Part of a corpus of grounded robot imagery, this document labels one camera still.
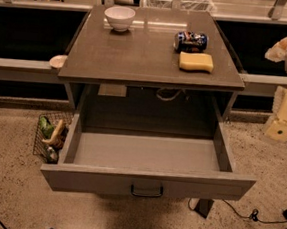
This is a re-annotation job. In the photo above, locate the grey top drawer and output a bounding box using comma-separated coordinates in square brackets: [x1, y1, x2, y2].
[41, 114, 255, 200]

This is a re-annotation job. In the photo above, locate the grey drawer cabinet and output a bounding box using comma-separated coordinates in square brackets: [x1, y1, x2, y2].
[46, 0, 252, 222]

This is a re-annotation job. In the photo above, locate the yellow sponge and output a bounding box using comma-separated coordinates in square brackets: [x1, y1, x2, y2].
[179, 52, 214, 73]

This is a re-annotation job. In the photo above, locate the blue soda can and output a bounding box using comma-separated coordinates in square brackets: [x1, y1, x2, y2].
[174, 31, 208, 53]

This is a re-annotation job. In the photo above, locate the white ceramic bowl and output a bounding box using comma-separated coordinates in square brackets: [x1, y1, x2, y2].
[104, 6, 135, 31]

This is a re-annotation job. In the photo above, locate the tan item in basket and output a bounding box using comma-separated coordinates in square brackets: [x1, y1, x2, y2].
[42, 119, 65, 149]

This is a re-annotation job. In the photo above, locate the small white dish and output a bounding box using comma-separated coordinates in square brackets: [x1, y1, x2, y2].
[49, 55, 67, 69]

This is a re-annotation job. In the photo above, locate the green item in basket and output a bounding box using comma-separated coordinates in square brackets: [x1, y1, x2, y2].
[38, 116, 55, 139]

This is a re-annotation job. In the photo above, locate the grey metal railing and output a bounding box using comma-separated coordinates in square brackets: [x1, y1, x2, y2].
[0, 0, 287, 82]

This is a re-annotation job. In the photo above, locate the black cable on floor right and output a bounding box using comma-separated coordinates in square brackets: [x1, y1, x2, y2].
[220, 199, 287, 226]

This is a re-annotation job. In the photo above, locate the black drawer handle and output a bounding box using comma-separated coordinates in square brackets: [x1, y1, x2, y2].
[130, 185, 164, 198]

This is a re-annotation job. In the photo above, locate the white wire basket background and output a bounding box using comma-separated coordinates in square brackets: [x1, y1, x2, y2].
[140, 0, 217, 12]

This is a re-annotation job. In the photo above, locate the black wire basket left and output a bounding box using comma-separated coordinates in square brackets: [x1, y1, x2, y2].
[33, 112, 72, 164]

